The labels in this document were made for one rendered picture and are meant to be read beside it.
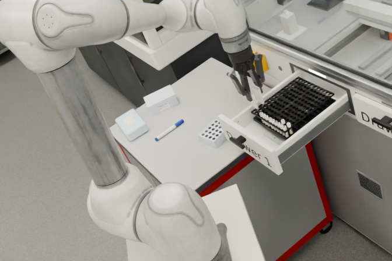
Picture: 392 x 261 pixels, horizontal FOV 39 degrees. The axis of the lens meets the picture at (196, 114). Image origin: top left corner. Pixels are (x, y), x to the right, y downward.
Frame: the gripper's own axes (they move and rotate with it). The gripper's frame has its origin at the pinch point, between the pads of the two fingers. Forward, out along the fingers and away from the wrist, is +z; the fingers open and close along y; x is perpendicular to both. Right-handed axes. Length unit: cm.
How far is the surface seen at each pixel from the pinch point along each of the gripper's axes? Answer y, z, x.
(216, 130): -8.9, 19.1, 21.1
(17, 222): -97, 99, 156
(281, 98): 9.8, 8.3, 1.1
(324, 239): 14, 98, 9
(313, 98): 15.9, 8.2, -8.2
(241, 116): -3.4, 10.0, 7.9
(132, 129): -30, 18, 52
